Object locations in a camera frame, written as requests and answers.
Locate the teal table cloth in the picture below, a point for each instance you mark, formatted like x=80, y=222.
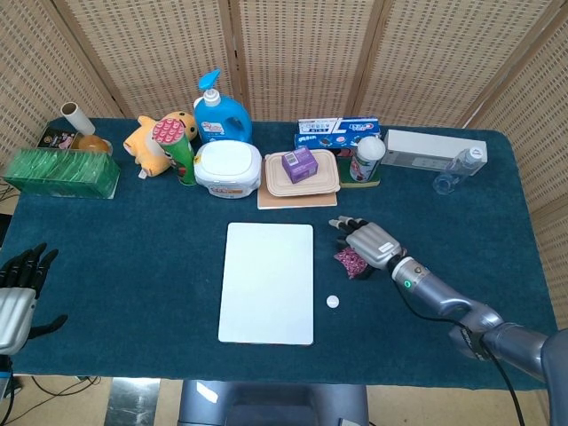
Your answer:
x=133, y=266

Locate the blue Oreo cookie box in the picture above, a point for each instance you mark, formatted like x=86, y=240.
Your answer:
x=324, y=141

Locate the blue detergent bottle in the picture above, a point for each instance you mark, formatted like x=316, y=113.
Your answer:
x=222, y=120

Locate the woven bamboo folding screen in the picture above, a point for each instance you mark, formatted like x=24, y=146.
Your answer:
x=310, y=53

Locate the white strawberry print can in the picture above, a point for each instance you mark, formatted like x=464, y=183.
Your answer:
x=364, y=164

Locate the white power strip box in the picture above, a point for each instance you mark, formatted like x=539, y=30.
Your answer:
x=421, y=148

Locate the small purple carton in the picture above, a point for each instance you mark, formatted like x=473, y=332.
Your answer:
x=299, y=164

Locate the white wet wipes container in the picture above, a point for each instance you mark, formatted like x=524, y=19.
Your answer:
x=226, y=168

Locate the yellow green sponge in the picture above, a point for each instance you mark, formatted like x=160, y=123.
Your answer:
x=346, y=177

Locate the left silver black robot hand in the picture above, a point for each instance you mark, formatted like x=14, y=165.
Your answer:
x=13, y=310

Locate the round amber jar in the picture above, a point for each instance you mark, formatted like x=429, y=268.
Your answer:
x=93, y=144

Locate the green Pringles can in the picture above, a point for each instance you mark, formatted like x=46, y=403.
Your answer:
x=182, y=164

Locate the brown wooden board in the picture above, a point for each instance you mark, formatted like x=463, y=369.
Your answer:
x=297, y=202

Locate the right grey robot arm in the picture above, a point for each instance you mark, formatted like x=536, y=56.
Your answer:
x=444, y=302

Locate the dark snack box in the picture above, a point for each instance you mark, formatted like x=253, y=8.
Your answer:
x=55, y=138

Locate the blue white toothpaste box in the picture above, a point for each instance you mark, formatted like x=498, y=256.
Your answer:
x=337, y=126

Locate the beige lidded lunch box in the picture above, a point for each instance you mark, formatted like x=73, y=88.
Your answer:
x=275, y=182

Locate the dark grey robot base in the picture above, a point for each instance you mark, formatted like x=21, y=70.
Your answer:
x=275, y=404

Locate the green transparent tea box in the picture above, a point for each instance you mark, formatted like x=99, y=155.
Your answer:
x=62, y=173

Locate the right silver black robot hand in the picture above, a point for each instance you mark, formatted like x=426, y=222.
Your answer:
x=373, y=244

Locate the shiny metal table leg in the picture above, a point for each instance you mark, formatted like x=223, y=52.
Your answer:
x=133, y=404

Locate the yellow plush toy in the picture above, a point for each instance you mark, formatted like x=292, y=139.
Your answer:
x=146, y=151

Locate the pink patterned rectangular card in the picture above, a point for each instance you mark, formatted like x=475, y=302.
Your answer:
x=352, y=262

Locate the clear plastic water bottle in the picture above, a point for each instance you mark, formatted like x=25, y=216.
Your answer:
x=457, y=171

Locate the white rectangular board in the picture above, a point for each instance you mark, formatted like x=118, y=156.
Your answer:
x=266, y=284

